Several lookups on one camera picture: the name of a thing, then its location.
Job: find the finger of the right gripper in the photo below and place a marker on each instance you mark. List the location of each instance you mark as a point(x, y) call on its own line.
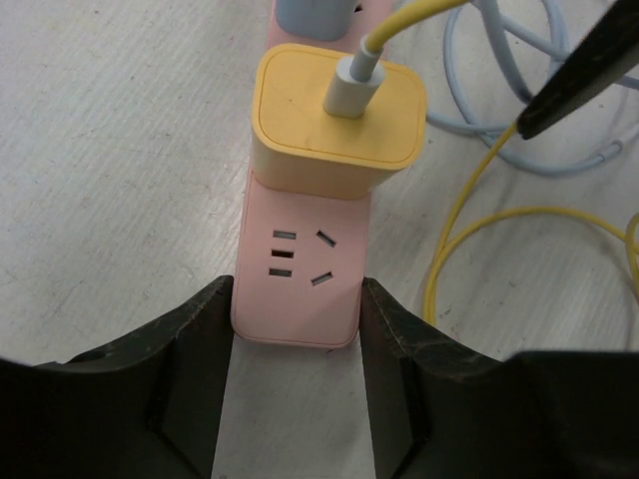
point(608, 52)

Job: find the blue charger plug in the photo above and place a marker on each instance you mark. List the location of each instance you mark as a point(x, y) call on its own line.
point(323, 20)

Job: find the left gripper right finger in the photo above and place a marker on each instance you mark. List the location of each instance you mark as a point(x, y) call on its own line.
point(438, 409)

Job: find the yellow charger plug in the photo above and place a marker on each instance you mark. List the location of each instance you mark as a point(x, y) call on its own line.
point(298, 147)

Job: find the pink power strip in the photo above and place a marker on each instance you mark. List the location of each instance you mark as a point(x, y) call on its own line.
point(301, 257)

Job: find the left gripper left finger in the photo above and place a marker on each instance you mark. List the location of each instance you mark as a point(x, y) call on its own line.
point(145, 405)

